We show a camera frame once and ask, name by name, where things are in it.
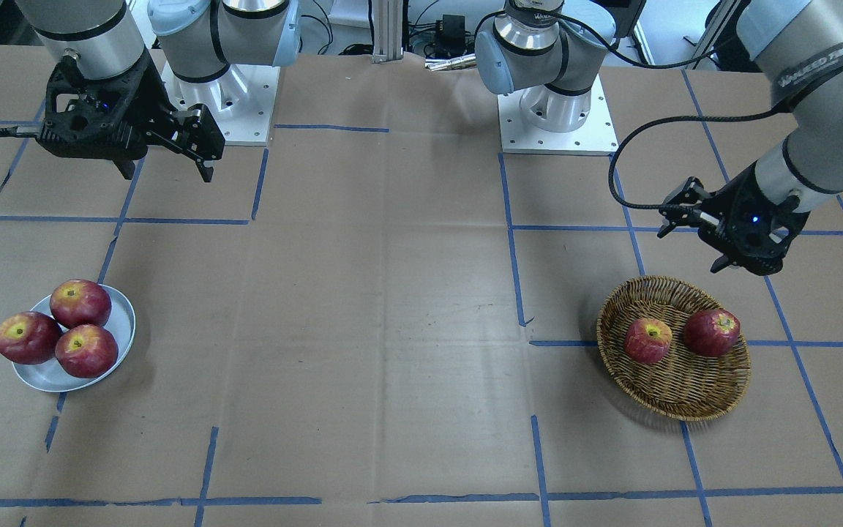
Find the red apple carried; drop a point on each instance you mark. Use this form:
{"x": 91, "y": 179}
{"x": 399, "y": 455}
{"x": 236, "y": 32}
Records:
{"x": 647, "y": 340}

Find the light blue plate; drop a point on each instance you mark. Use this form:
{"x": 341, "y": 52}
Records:
{"x": 50, "y": 376}

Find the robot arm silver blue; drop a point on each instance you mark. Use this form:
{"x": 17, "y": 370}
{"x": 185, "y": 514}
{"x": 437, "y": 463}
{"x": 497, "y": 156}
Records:
{"x": 199, "y": 38}
{"x": 551, "y": 51}

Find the red apple on plate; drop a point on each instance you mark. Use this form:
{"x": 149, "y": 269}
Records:
{"x": 77, "y": 302}
{"x": 87, "y": 352}
{"x": 29, "y": 338}

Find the red apple front on plate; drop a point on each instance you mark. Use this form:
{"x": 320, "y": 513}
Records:
{"x": 87, "y": 352}

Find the aluminium frame post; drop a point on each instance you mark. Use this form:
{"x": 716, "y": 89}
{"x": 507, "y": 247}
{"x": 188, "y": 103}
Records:
{"x": 386, "y": 25}

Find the red apple in basket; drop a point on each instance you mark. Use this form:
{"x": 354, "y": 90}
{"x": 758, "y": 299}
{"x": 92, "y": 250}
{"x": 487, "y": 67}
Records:
{"x": 711, "y": 333}

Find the red apple back on plate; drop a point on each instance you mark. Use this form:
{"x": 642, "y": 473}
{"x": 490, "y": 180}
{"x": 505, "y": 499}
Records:
{"x": 77, "y": 302}

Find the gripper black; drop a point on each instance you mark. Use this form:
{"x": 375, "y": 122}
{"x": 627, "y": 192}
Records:
{"x": 731, "y": 204}
{"x": 149, "y": 96}

